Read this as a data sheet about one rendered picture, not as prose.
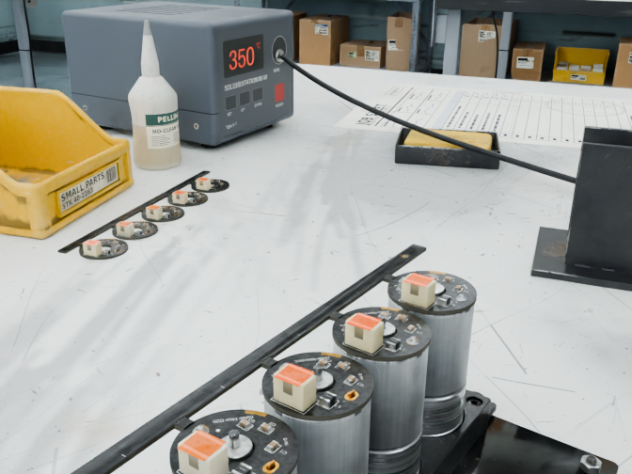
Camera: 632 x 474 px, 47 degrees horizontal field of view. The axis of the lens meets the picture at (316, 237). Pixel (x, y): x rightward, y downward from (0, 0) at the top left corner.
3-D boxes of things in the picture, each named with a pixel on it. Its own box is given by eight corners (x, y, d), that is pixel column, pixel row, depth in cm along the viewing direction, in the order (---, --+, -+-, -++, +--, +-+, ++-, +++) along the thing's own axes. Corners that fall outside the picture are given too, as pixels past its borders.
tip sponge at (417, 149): (496, 149, 56) (497, 130, 56) (498, 169, 51) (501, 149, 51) (400, 143, 58) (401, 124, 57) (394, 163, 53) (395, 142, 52)
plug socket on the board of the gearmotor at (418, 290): (439, 298, 20) (441, 276, 20) (424, 310, 19) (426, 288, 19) (413, 291, 20) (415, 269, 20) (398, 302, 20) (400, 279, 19)
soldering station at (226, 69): (297, 123, 63) (297, 9, 59) (217, 155, 54) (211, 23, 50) (164, 103, 70) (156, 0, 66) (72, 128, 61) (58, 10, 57)
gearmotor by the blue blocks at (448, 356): (473, 428, 23) (490, 282, 21) (437, 472, 21) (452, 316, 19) (404, 401, 24) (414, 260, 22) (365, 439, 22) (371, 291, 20)
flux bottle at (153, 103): (173, 171, 50) (163, 23, 46) (127, 169, 51) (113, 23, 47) (186, 157, 53) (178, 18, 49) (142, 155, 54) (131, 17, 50)
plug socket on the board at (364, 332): (387, 341, 18) (389, 317, 17) (370, 356, 17) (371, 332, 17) (360, 331, 18) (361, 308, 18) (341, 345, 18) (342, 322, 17)
